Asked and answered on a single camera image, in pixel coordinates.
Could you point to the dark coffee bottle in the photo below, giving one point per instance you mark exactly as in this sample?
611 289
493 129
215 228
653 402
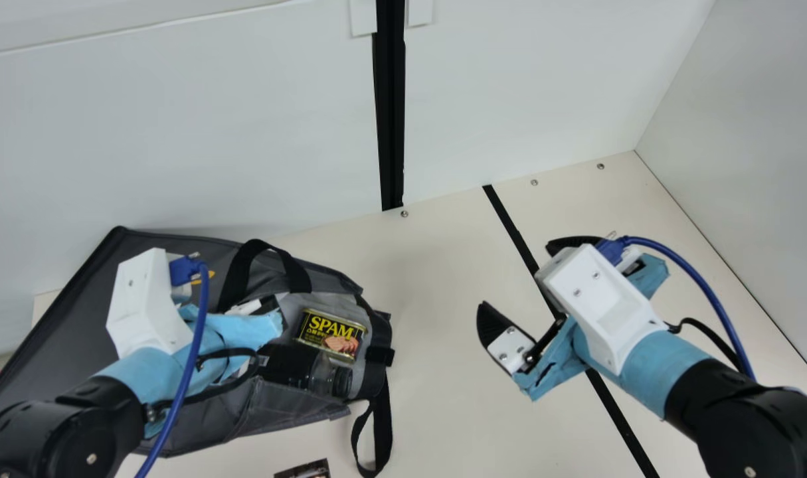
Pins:
290 368

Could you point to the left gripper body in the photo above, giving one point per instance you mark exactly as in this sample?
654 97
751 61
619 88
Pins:
237 332

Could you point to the black strip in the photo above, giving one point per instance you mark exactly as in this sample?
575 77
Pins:
509 226

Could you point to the black post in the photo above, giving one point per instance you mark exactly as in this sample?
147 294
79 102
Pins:
388 99

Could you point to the rectangular gold tin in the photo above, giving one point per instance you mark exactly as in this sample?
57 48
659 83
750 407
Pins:
323 328

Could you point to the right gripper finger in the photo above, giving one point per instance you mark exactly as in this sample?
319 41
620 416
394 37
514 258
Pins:
566 243
493 325

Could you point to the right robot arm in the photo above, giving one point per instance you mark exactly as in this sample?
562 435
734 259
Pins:
755 425

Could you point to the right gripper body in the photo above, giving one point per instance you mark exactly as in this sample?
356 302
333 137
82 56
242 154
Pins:
662 365

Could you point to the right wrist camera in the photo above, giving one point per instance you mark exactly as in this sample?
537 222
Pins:
596 299

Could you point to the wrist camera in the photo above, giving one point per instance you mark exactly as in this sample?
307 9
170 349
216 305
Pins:
144 305
596 299

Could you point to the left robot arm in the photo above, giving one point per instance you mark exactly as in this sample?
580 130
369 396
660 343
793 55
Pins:
44 431

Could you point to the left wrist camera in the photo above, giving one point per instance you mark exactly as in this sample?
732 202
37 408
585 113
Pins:
144 305

